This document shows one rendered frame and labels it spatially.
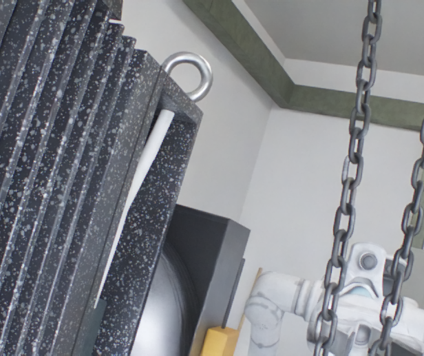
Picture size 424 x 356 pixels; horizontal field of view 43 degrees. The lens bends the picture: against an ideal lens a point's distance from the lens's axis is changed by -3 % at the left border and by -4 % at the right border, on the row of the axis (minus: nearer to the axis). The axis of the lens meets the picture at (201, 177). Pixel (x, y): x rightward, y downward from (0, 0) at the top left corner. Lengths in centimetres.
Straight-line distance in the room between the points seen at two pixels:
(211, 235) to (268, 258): 287
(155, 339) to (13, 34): 45
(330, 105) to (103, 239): 322
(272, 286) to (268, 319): 8
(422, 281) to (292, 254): 89
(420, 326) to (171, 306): 67
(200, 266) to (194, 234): 5
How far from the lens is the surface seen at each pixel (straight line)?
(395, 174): 359
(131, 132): 55
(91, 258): 54
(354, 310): 58
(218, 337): 73
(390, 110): 362
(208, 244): 82
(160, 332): 73
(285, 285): 126
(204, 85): 71
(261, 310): 128
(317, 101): 374
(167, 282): 72
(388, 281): 132
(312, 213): 364
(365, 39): 42
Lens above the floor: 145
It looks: 7 degrees up
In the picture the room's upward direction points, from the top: 17 degrees clockwise
